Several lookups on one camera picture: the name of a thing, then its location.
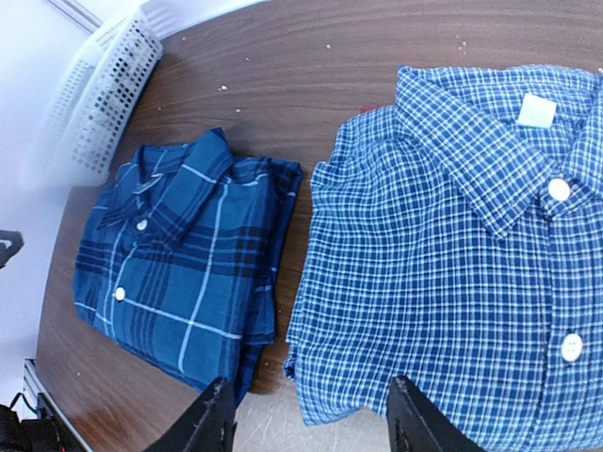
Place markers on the white plastic mesh basket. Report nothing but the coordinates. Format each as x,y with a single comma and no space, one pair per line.
96,99

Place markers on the aluminium front rail frame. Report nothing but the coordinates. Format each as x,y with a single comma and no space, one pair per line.
46,408

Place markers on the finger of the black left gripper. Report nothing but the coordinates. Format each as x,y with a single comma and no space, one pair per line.
11,243

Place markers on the dark blue plaid shirt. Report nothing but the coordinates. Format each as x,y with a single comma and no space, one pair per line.
179,259

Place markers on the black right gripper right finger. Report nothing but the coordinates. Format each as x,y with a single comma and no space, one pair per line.
416,425

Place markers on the red cloth edge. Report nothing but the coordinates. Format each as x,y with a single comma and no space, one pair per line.
369,108

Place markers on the blue gingham shirt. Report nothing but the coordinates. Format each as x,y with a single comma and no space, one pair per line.
456,240

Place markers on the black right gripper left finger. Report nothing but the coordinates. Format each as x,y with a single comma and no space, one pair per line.
208,424

